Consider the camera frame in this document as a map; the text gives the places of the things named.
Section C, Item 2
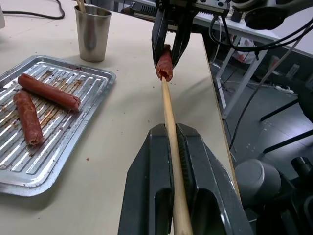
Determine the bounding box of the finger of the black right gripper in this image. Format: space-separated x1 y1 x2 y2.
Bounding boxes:
151 9 170 68
172 9 192 70

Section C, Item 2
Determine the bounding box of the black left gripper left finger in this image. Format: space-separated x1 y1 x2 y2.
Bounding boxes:
117 123 176 235

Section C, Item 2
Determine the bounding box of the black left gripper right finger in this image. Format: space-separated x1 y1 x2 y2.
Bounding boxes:
175 123 254 235

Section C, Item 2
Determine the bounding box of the skewered brown sausage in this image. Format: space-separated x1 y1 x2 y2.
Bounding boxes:
156 44 175 83

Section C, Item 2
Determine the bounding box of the long wooden skewer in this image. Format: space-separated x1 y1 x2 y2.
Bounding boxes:
161 77 194 235

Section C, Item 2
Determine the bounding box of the stainless steel cup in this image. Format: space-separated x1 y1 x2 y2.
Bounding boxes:
74 5 112 63

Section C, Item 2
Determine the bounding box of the silver ribbed metal tray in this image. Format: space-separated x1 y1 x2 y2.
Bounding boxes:
0 55 117 198

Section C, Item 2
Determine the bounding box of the long smooth brown sausage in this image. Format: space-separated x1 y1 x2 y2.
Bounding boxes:
18 73 82 112

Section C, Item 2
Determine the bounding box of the short rough brown sausage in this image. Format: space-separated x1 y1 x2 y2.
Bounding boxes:
13 90 45 147

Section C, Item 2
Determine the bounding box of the silver robot body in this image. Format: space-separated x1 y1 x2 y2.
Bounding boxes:
234 158 282 209

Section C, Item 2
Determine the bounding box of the white red plastic bag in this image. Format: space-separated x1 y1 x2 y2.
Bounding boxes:
231 36 259 65

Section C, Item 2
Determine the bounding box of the white background desk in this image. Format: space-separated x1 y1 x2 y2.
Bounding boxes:
133 0 313 120

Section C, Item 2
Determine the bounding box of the black chair base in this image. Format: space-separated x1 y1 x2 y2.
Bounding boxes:
260 96 313 154

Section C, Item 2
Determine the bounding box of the white power strip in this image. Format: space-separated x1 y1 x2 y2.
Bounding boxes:
273 83 295 94

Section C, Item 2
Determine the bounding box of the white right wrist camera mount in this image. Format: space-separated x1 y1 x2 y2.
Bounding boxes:
194 0 231 15

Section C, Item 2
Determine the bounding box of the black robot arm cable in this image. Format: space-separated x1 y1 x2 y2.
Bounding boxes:
209 11 313 61

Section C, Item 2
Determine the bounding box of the black cable on table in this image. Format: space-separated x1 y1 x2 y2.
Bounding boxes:
1 0 66 20

